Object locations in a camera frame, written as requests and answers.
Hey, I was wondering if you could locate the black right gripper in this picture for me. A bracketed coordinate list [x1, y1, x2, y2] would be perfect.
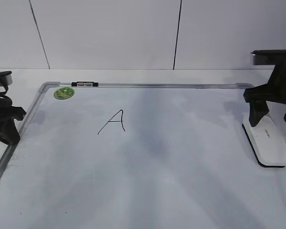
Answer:
[244, 57, 286, 127]

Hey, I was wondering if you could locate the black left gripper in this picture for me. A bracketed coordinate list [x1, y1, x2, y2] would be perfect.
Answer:
[0, 71, 27, 146]

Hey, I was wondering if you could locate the white board eraser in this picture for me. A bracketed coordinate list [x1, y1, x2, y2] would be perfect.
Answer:
[242, 114, 286, 168]

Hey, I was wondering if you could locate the white board with grey frame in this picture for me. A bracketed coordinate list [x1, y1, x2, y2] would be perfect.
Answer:
[0, 83, 286, 229]

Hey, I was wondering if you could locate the round green magnet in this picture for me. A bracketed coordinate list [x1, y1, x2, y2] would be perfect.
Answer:
[54, 87, 75, 100]

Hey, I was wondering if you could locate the black and silver hanging clip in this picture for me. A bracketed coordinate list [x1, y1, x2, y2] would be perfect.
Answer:
[71, 82, 99, 87]

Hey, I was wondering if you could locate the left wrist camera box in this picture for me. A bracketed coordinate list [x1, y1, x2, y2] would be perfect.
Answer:
[0, 71, 12, 87]

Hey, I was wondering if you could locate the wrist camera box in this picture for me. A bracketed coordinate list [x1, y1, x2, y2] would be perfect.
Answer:
[0, 71, 12, 87]
[251, 50, 286, 65]

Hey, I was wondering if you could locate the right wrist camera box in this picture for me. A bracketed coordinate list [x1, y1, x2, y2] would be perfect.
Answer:
[251, 50, 286, 65]

